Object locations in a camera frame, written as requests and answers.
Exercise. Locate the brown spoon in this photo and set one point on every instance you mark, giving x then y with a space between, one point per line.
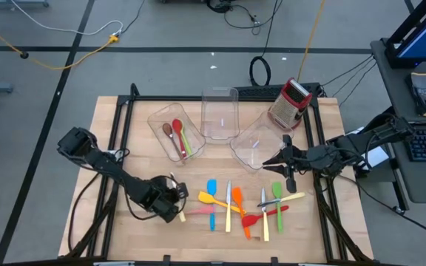
168 130

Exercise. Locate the red steel box grater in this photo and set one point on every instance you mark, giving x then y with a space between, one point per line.
288 105

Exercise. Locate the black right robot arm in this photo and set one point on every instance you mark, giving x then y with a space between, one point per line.
357 142

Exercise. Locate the blue silicone spatula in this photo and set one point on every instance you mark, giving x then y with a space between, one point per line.
212 186

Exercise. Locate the plain black keyboard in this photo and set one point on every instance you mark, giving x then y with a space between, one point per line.
261 91

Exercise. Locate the white paper sheet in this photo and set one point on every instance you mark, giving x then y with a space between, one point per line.
377 157

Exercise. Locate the black computer monitor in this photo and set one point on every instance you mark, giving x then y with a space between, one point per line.
424 33

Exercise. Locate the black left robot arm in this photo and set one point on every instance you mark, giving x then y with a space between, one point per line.
105 164

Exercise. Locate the grey black work glove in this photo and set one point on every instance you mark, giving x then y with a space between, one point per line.
422 92

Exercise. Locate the clear plastic bin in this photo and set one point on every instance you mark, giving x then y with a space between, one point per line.
194 147
220 111
250 155

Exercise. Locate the red silicone spatula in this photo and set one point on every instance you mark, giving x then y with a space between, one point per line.
250 221

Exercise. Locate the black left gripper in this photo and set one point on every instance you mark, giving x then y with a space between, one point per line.
157 196

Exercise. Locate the grey side desk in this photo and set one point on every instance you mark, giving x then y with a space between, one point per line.
420 177

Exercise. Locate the green silicone spatula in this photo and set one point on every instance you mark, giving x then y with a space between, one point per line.
277 190

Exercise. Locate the orange silicone spatula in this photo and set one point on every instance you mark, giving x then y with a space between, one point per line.
237 194

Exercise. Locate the green silicone spoon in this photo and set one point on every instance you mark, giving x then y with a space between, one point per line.
187 144

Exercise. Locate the red silicone spoon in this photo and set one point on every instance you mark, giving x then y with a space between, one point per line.
178 127

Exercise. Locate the pink silicone spatula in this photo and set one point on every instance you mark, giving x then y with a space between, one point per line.
200 210

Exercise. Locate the black metal table frame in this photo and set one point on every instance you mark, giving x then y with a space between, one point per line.
124 122

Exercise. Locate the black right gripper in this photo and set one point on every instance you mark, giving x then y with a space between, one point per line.
307 160

